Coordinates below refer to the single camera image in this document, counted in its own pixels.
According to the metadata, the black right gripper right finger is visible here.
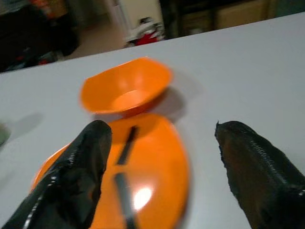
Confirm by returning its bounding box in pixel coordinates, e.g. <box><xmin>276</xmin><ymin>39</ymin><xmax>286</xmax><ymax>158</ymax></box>
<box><xmin>214</xmin><ymin>120</ymin><xmax>305</xmax><ymax>229</ymax></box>

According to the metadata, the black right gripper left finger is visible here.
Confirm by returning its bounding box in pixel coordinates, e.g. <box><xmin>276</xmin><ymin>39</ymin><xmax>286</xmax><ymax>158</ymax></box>
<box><xmin>0</xmin><ymin>119</ymin><xmax>113</xmax><ymax>229</ymax></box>

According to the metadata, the orange plastic plate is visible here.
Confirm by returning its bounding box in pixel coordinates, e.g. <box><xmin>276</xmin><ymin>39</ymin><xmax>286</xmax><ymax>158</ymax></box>
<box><xmin>30</xmin><ymin>113</ymin><xmax>191</xmax><ymax>229</ymax></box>

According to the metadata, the orange plastic bowl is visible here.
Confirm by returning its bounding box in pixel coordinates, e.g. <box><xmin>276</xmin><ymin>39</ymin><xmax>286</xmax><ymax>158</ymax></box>
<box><xmin>80</xmin><ymin>56</ymin><xmax>174</xmax><ymax>118</ymax></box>

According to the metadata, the dark furniture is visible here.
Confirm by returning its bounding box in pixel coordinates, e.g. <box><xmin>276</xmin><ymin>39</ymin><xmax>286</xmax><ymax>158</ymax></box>
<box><xmin>0</xmin><ymin>0</ymin><xmax>79</xmax><ymax>72</ymax></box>

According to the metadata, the red and white clutter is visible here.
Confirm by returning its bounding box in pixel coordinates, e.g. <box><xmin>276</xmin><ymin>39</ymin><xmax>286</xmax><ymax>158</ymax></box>
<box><xmin>125</xmin><ymin>17</ymin><xmax>166</xmax><ymax>46</ymax></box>

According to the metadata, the dark shelf unit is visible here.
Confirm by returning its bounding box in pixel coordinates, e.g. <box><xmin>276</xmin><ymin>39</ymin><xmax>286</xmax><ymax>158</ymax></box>
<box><xmin>160</xmin><ymin>0</ymin><xmax>279</xmax><ymax>40</ymax></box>

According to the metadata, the black handled knife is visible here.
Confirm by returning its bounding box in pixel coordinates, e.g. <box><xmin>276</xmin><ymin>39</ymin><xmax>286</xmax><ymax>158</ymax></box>
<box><xmin>113</xmin><ymin>125</ymin><xmax>139</xmax><ymax>229</ymax></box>

